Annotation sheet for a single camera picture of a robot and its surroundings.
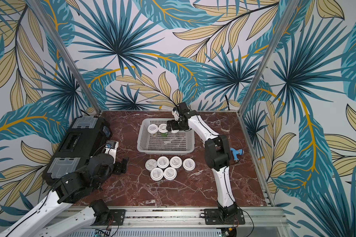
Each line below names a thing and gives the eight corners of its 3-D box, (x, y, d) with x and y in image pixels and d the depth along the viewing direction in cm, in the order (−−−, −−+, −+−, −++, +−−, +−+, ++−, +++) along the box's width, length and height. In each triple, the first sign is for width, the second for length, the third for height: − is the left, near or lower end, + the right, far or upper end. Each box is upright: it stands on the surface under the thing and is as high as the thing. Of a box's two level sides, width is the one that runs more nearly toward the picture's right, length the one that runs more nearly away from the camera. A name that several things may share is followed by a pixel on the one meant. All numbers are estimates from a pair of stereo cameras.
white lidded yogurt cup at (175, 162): (173, 173, 90) (173, 168, 84) (168, 164, 93) (168, 158, 88) (183, 168, 92) (183, 163, 86) (178, 159, 96) (178, 154, 90)
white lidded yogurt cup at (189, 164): (182, 173, 90) (183, 168, 84) (182, 163, 94) (183, 158, 88) (194, 173, 90) (195, 169, 84) (193, 163, 94) (195, 158, 88)
